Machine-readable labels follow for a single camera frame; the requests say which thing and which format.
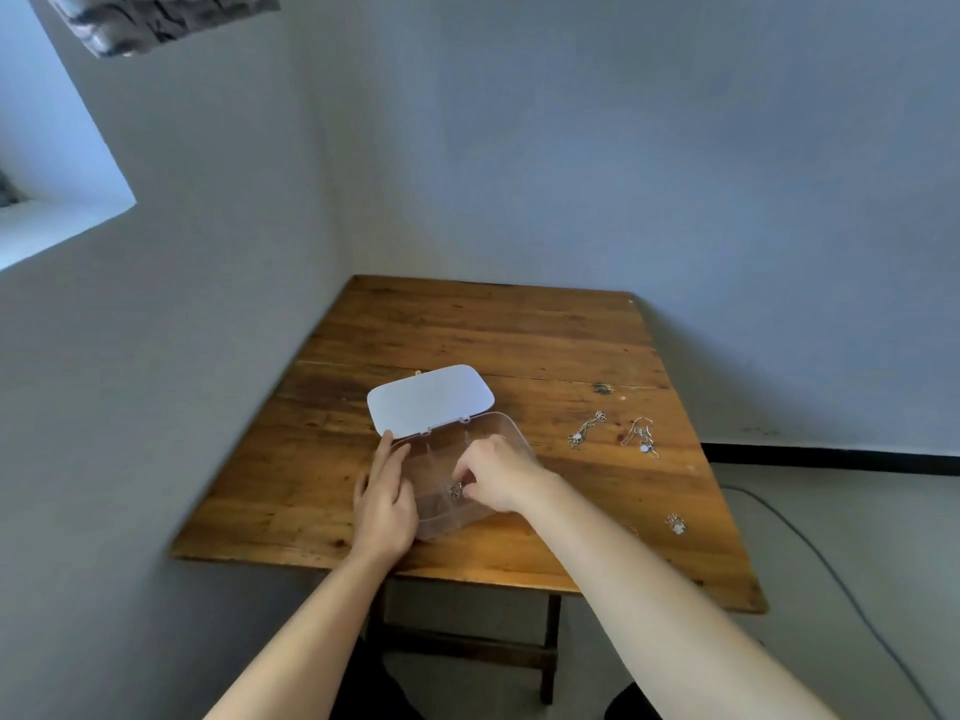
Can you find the wooden folding table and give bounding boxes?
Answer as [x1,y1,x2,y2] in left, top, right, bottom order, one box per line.
[170,274,770,706]

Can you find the grey power cable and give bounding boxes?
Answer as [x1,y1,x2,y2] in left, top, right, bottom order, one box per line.
[719,483,943,720]

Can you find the person's black trousers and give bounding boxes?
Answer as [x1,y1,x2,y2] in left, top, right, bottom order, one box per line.
[329,636,663,720]

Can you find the clear plastic box white lid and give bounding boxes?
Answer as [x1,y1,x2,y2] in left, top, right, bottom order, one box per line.
[365,364,535,542]

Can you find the person's right forearm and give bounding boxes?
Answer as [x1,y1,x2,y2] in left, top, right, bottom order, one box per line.
[521,471,841,720]

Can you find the person's right hand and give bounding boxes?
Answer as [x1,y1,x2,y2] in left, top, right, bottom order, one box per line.
[452,434,560,516]

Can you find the person's left forearm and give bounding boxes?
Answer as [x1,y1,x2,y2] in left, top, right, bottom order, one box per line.
[202,550,399,720]

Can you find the beige patterned curtain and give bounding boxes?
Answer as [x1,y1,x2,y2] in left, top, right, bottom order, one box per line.
[41,0,283,59]

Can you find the silver necklace with flower pendant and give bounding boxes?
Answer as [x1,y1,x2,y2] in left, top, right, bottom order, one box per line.
[566,410,609,451]

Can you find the person's left hand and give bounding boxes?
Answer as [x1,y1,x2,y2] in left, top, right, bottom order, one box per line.
[348,430,420,571]

